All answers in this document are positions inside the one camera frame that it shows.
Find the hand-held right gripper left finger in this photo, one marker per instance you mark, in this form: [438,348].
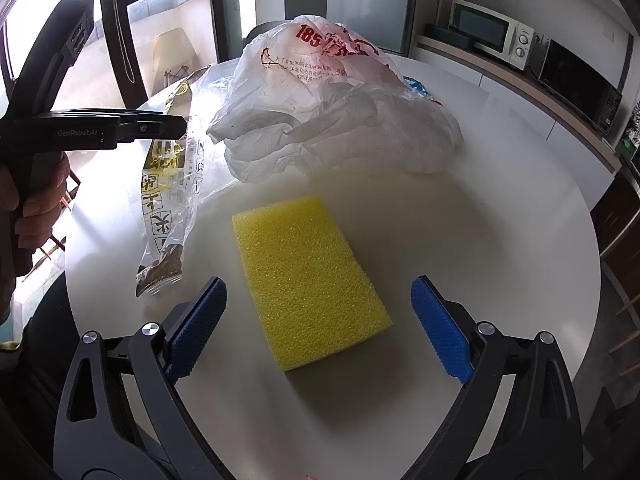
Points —
[197,330]

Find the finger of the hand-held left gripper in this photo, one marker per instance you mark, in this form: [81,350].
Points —
[155,127]

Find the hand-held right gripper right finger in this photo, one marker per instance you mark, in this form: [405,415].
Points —
[440,330]

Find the clear printed snack wrapper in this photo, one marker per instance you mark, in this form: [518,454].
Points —
[170,175]

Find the yellow sponge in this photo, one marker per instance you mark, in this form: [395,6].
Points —
[305,280]

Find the white plastic bag red print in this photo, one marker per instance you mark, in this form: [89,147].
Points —
[325,110]

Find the person's left hand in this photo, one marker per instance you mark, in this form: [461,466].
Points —
[42,217]

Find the white outdoor chair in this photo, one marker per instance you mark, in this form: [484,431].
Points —
[172,50]

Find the white round table wooden legs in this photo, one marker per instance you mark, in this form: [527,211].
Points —
[450,210]

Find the light wooden chair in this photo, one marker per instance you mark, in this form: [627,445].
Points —
[627,310]

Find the dark brown cabinet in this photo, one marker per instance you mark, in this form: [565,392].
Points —
[617,220]

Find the white cabinet with wooden top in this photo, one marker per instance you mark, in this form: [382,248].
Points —
[525,125]

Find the blue plastic wrapper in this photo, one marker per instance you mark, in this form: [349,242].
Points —
[417,87]

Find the silver refrigerator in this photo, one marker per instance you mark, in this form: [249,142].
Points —
[370,0]

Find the green potted plant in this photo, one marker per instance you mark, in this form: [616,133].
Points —
[634,125]

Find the black microwave oven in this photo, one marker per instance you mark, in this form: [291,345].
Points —
[575,80]

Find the dark box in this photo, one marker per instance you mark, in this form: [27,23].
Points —
[445,34]

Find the white microwave oven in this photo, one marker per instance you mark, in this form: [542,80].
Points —
[480,27]

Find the black window frame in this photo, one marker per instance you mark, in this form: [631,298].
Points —
[112,35]

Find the reddish wooden frame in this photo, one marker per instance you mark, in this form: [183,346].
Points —
[50,251]

